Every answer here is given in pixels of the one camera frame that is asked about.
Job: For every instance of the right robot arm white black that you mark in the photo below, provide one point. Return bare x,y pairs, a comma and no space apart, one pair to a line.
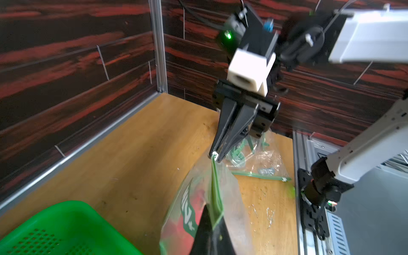
340,74

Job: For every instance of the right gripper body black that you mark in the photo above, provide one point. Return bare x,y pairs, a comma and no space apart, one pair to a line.
267,111

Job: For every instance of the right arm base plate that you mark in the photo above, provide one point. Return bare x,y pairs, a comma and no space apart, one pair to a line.
312,218

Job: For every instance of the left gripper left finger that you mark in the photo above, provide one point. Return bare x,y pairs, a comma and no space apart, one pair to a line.
203,241

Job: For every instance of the green perforated plastic tray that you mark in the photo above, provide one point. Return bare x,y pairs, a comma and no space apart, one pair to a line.
68,228

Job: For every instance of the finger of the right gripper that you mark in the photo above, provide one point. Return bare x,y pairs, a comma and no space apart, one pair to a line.
241,125
220,144

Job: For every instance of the clear zip-top bag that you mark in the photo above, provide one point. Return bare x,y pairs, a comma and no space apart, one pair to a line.
224,202
257,157

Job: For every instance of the aluminium front rail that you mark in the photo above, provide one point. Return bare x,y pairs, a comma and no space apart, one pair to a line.
325,191

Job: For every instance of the red dragon fruit toy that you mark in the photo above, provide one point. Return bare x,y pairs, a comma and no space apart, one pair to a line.
184,214

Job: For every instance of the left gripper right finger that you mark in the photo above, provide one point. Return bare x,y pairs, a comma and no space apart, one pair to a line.
222,244

